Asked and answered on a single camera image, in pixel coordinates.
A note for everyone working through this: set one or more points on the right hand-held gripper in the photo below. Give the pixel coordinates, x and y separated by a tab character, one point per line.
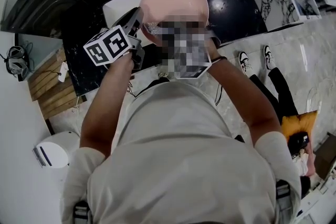
191	70

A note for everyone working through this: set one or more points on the person's white shirt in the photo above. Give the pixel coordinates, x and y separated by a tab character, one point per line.
178	165

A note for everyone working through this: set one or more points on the wooden pallet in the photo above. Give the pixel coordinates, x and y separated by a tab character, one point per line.
52	91

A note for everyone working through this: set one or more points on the white and black headset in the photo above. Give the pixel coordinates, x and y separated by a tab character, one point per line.
16	61

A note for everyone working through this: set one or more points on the white power strip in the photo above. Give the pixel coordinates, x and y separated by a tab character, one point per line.
63	72

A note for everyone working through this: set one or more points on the black marble counter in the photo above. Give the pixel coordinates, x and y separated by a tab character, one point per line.
236	18

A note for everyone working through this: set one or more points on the large pink plate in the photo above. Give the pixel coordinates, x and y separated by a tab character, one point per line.
173	0

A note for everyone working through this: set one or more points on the white round robot vacuum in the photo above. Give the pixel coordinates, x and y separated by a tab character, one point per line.
56	150

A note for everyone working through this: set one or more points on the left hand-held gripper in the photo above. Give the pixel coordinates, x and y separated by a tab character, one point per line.
107	46

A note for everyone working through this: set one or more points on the pink lounge chair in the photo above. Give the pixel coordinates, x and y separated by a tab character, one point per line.
310	161

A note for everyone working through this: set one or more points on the silver scouring pad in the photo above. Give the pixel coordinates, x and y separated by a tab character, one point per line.
153	28

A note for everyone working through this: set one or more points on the person's black trousers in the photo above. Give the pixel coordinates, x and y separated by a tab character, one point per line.
153	86

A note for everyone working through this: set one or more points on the person's white shoe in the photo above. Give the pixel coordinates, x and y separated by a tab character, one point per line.
163	75

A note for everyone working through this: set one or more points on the orange cushion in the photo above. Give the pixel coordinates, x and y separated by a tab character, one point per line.
299	123

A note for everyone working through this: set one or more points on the person's left forearm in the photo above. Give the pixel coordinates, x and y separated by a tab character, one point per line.
102	112

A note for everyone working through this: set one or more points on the white rectangular basin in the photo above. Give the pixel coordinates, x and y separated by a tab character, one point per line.
115	10

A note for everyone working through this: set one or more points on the person's right hand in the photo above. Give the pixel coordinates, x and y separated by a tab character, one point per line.
215	51

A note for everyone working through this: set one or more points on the dark brown cabinet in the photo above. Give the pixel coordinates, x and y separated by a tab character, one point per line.
326	156

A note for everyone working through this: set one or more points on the person's right forearm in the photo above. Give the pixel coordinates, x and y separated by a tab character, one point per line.
249	97

